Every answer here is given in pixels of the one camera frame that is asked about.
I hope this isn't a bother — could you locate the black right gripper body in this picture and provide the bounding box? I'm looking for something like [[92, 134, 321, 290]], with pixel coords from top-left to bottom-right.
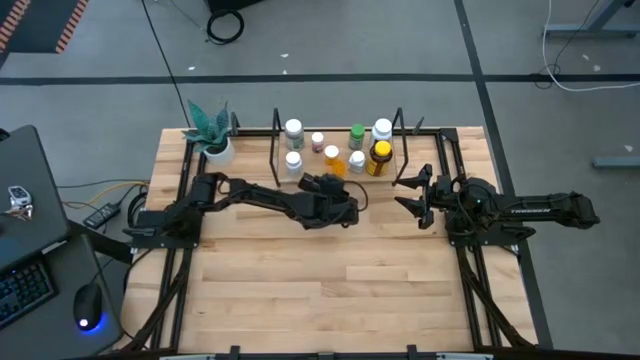
[[418, 172, 462, 231]]

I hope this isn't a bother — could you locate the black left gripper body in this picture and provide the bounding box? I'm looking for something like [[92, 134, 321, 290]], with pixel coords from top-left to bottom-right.
[[298, 172, 349, 200]]

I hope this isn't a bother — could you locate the white bottle black-print label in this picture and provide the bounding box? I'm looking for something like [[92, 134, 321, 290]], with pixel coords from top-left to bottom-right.
[[284, 150, 304, 177]]

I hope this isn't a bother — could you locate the small white bottle blue label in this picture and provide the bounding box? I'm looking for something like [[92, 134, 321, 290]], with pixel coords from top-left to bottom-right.
[[348, 150, 367, 175]]

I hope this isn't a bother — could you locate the amber bottle yellow cap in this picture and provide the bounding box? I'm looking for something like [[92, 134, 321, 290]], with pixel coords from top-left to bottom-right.
[[365, 139, 394, 178]]

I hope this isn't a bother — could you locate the white bottle green label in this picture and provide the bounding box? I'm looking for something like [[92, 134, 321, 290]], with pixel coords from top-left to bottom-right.
[[283, 118, 305, 152]]

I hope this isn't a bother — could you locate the green bottle green cap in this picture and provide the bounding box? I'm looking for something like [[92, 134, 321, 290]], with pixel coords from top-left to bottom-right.
[[348, 123, 366, 151]]

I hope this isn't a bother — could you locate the large white medicine bottle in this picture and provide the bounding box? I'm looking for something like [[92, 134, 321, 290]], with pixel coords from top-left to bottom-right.
[[369, 117, 394, 147]]

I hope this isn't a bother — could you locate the green plant in white pot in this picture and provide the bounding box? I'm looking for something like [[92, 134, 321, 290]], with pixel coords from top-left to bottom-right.
[[182, 99, 236, 167]]

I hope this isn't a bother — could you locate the grey desk foot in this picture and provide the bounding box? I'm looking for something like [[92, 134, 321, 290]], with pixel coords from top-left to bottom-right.
[[592, 155, 640, 169]]

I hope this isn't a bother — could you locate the black equipment base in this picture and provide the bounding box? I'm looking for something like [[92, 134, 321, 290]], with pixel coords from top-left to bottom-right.
[[207, 0, 266, 15]]

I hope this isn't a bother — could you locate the black power adapter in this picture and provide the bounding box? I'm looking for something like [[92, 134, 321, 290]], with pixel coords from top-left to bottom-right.
[[82, 201, 122, 230]]

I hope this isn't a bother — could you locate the grey desk base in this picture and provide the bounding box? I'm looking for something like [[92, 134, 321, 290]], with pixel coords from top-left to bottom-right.
[[543, 0, 640, 40]]

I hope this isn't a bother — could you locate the black computer mouse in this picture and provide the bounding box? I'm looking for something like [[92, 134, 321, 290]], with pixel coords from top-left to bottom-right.
[[72, 282, 105, 333]]

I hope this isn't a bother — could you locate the silver key bunch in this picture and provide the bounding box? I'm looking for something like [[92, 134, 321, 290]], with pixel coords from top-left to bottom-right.
[[5, 185, 34, 222]]

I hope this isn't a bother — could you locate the black keyboard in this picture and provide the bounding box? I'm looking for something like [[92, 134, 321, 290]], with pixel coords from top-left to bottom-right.
[[0, 259, 57, 330]]

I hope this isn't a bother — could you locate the dark grey side desk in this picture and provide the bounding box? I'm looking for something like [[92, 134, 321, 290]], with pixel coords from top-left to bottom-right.
[[0, 124, 125, 360]]

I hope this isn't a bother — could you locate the black mat orange striped edge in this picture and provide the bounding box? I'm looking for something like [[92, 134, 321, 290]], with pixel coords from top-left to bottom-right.
[[0, 0, 91, 56]]

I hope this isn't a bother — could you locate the wooden shelf black metal frame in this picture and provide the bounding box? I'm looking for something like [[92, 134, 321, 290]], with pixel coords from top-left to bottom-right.
[[268, 106, 412, 189]]

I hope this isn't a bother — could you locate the black left wrist camera cable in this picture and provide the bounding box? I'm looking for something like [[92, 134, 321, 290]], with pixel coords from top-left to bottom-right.
[[344, 179, 370, 214]]

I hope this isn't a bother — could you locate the black aluminium table frame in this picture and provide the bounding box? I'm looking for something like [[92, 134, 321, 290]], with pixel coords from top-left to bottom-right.
[[122, 112, 539, 357]]

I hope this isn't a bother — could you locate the coiled black cable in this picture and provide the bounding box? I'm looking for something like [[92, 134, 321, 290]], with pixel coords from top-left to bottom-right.
[[205, 8, 246, 46]]

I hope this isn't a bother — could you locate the white floor cable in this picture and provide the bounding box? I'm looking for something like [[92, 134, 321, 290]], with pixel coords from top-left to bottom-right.
[[541, 0, 640, 94]]

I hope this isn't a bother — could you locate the yellow cable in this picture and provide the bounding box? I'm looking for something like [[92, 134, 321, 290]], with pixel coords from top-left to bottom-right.
[[62, 181, 151, 211]]

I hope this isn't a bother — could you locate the thin black floor cable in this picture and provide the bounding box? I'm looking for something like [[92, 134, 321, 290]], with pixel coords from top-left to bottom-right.
[[533, 0, 602, 90]]

